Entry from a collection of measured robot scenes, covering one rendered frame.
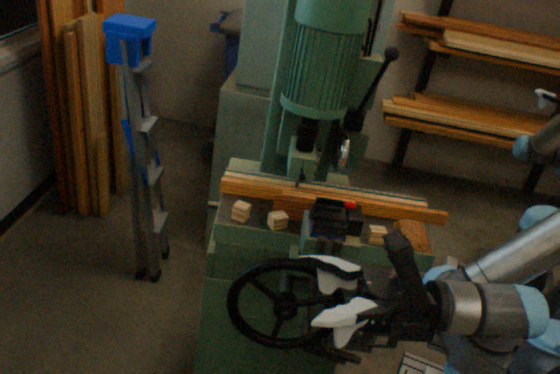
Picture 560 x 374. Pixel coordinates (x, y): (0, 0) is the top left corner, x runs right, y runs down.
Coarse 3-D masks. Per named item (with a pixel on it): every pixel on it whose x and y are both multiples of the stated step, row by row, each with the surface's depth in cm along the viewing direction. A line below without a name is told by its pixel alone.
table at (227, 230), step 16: (224, 208) 143; (256, 208) 145; (224, 224) 136; (240, 224) 137; (256, 224) 139; (288, 224) 141; (368, 224) 147; (384, 224) 149; (224, 240) 139; (240, 240) 139; (256, 240) 139; (272, 240) 138; (288, 240) 138; (368, 256) 140; (384, 256) 140; (416, 256) 139; (432, 256) 139
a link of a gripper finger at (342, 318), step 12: (360, 300) 67; (324, 312) 63; (336, 312) 64; (348, 312) 64; (312, 324) 63; (324, 324) 63; (336, 324) 63; (348, 324) 64; (360, 324) 67; (336, 336) 65; (348, 336) 66
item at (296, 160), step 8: (296, 136) 150; (288, 152) 152; (296, 152) 141; (312, 152) 142; (288, 160) 146; (296, 160) 139; (304, 160) 139; (312, 160) 139; (288, 168) 141; (296, 168) 140; (304, 168) 140; (312, 168) 140; (288, 176) 142; (296, 176) 141; (312, 176) 141
